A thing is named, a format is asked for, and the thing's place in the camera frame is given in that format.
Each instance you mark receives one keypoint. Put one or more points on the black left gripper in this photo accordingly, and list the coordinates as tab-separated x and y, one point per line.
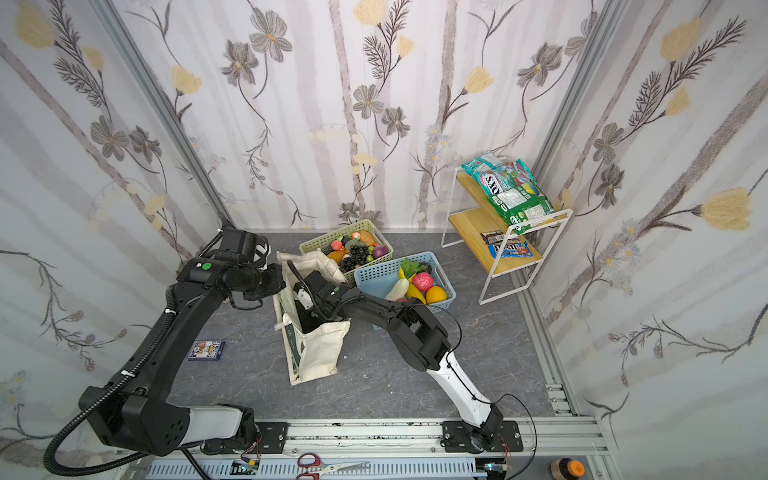
274	280

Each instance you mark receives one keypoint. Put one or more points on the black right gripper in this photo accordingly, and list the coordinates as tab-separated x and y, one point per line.
315	291

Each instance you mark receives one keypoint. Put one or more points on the cream canvas grocery bag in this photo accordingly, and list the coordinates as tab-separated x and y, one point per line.
310	354

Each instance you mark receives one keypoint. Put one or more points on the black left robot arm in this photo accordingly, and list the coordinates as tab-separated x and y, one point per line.
131	412

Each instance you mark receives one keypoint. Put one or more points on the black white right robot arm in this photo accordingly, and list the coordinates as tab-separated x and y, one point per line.
422	341

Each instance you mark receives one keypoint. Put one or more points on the brown candy bag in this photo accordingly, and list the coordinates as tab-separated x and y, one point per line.
497	237

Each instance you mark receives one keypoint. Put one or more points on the green snack bag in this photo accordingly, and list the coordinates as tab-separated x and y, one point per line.
511	190

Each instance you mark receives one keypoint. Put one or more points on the orange toy mango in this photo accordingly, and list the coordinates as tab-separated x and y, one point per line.
337	255

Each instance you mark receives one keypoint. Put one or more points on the light green plastic basket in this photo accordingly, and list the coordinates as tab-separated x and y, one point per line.
357	233

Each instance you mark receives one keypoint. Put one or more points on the black toy grapes bunch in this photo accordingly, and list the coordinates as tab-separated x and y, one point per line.
357	256

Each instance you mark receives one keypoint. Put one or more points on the light blue plastic basket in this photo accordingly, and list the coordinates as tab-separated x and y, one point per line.
379	279

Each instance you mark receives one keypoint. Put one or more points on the purple toy cabbage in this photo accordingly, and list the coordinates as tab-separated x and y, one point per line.
380	251

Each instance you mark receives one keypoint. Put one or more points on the blue playing cards box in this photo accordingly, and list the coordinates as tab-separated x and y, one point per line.
206	350

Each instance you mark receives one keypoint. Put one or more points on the pink red toy strawberry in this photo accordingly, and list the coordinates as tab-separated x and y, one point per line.
422	281

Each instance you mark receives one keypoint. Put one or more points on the orange yellow toy pumpkin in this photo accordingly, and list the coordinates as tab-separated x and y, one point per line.
435	295

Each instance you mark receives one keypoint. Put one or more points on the white metal wooden shelf rack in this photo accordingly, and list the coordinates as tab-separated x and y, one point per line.
472	220

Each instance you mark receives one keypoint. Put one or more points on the red handled scissors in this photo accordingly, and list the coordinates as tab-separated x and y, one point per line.
312	467

